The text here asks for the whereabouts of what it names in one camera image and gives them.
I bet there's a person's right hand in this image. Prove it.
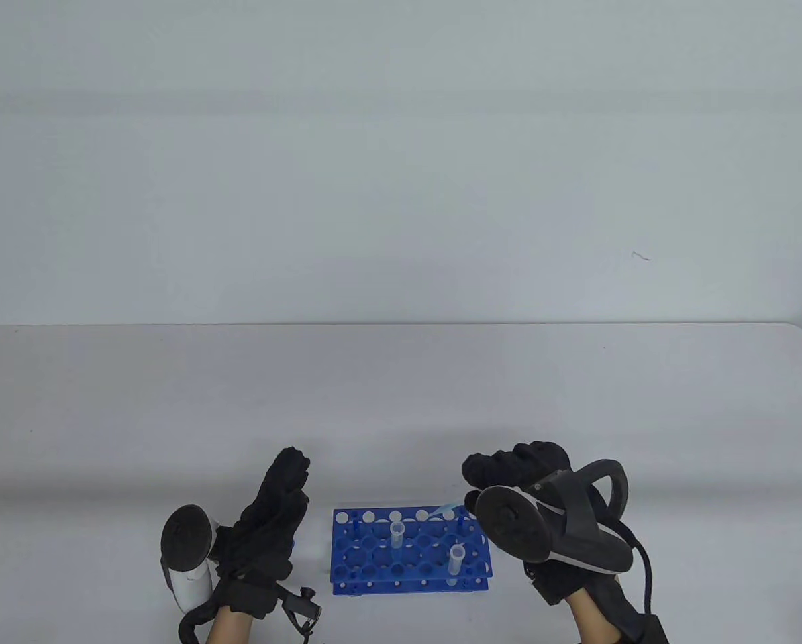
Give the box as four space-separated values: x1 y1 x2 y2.
463 441 626 606

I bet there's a person's left hand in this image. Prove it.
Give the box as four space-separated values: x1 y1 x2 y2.
209 446 311 619

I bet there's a blue test tube rack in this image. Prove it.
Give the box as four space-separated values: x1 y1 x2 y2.
332 506 492 594

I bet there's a person's left forearm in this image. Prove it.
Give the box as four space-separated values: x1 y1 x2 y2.
205 607 255 644

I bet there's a person's right forearm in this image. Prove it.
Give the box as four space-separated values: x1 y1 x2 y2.
567 589 626 644

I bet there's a black and white right controller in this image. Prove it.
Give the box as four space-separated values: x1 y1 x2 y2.
474 459 634 576

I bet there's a black and white controller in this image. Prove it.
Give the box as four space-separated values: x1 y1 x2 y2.
160 504 223 614
474 459 634 576

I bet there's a black and white left controller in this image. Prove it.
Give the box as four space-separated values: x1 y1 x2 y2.
160 504 223 614

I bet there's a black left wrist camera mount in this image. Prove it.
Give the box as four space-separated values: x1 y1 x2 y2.
277 582 323 643

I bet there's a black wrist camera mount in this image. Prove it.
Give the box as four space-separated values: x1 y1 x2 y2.
277 582 323 643
615 612 671 644

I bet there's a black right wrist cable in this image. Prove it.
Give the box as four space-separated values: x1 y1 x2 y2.
617 523 655 616

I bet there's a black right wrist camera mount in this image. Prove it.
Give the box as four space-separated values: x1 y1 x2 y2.
615 612 671 644

